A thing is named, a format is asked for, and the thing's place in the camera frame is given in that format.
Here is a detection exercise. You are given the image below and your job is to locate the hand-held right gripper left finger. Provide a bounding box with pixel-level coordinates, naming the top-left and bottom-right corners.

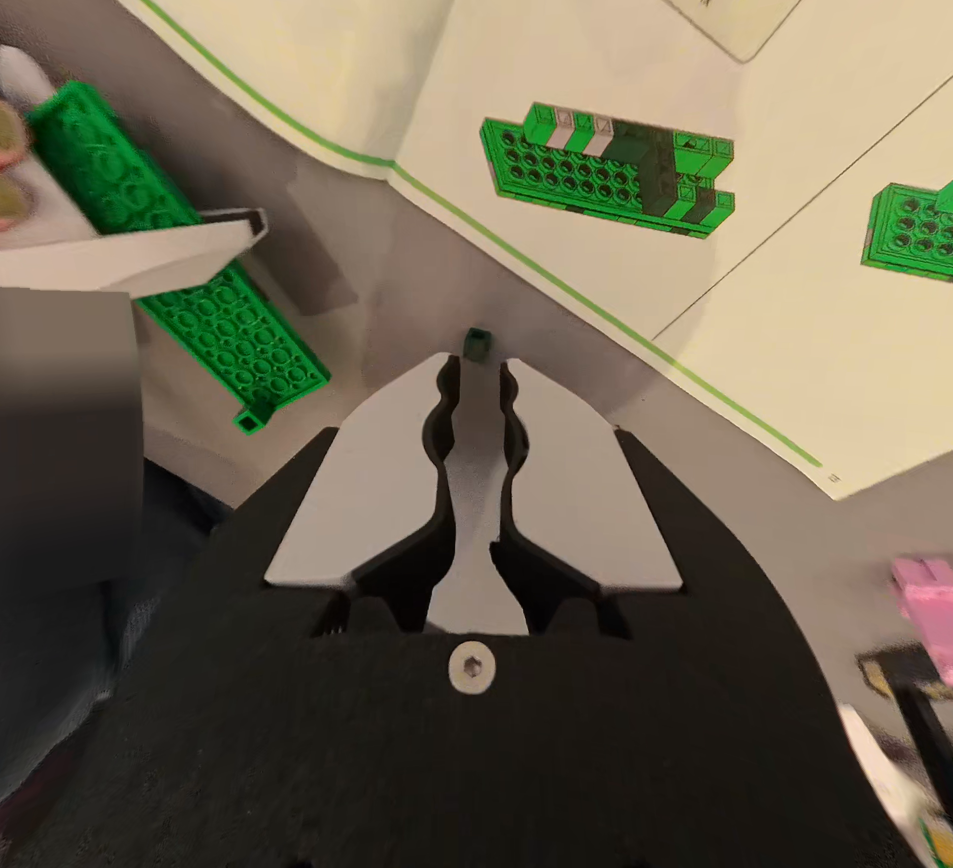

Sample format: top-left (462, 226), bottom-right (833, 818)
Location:
top-left (264, 353), bottom-right (460, 634)

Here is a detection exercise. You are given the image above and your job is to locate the person's left hand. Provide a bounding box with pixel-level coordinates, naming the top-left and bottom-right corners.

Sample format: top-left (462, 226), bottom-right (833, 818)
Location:
top-left (0, 97), bottom-right (38, 232)

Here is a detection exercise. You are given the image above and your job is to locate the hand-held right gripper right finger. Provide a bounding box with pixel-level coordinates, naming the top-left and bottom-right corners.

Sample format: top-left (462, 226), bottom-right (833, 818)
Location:
top-left (490, 358), bottom-right (684, 634)

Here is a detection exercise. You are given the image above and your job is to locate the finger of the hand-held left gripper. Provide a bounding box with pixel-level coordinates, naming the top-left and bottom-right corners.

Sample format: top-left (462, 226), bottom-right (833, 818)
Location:
top-left (0, 209), bottom-right (269, 299)

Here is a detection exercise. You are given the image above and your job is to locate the grey desk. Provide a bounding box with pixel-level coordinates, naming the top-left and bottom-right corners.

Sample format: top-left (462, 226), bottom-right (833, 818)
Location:
top-left (0, 0), bottom-right (953, 735)

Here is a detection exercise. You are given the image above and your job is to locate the green studded brick plate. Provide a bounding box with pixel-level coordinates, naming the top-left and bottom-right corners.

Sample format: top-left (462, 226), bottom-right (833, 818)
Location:
top-left (26, 80), bottom-right (331, 430)

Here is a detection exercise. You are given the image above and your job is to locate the white plastic bag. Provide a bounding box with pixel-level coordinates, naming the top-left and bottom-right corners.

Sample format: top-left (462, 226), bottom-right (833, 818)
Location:
top-left (837, 704), bottom-right (953, 868)

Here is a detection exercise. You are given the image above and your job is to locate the pink brick pig figure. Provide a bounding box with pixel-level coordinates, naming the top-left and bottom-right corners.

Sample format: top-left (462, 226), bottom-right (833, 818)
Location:
top-left (891, 555), bottom-right (953, 686)

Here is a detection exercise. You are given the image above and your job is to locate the building instruction booklet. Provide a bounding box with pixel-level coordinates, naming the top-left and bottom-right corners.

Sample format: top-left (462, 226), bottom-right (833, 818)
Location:
top-left (45, 0), bottom-right (953, 500)

